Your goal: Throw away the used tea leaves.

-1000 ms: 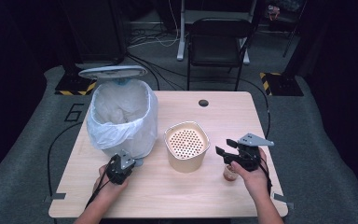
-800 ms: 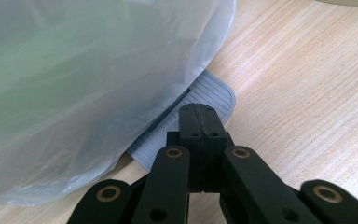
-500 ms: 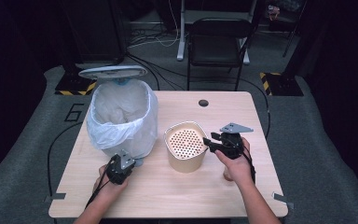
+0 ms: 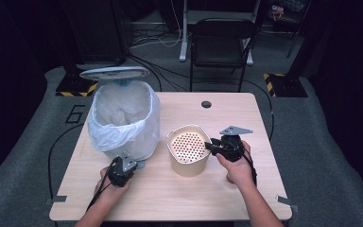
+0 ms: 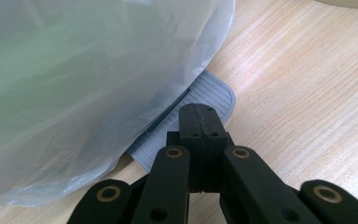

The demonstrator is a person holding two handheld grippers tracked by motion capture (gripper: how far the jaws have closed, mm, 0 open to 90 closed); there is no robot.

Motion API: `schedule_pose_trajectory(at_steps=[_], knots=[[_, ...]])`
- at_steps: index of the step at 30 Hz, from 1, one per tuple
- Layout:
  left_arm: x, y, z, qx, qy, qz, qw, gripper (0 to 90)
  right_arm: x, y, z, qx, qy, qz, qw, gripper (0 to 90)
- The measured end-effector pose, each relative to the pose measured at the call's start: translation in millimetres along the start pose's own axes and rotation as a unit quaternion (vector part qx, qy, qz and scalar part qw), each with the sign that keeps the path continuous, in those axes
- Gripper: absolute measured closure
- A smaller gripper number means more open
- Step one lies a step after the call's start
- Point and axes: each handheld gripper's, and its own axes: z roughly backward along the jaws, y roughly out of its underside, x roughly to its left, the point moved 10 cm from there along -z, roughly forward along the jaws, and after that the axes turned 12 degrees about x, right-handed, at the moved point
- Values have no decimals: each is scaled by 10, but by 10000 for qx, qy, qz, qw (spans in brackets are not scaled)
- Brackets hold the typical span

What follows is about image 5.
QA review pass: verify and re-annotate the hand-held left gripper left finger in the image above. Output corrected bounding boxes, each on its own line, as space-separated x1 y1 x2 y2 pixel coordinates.
178 103 204 194

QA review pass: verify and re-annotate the translucent white plastic bag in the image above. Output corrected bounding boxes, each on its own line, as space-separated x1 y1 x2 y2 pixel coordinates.
0 0 237 208

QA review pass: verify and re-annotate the beige round object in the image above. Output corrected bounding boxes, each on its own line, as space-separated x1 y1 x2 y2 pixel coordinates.
312 0 358 10

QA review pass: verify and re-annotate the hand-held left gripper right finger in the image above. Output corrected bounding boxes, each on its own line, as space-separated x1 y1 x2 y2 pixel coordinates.
199 103 231 194

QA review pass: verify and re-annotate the grey ribbed plastic tray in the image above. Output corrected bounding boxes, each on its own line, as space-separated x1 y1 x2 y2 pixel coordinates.
126 69 237 173

